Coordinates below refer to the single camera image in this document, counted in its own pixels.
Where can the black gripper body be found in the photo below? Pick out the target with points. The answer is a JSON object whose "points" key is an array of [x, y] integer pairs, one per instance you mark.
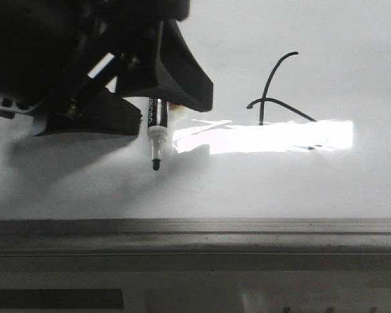
{"points": [[55, 56]]}

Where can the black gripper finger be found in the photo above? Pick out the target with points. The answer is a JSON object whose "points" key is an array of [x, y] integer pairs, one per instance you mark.
{"points": [[106, 113], [159, 64]]}

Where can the black white whiteboard marker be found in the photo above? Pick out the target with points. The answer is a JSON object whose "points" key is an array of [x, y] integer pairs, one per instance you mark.
{"points": [[157, 128]]}

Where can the yellowed tape with red piece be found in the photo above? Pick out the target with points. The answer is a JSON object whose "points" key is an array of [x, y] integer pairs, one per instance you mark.
{"points": [[177, 111]]}

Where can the grey aluminium whiteboard frame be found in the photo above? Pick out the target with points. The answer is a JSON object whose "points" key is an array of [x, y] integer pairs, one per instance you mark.
{"points": [[80, 237]]}

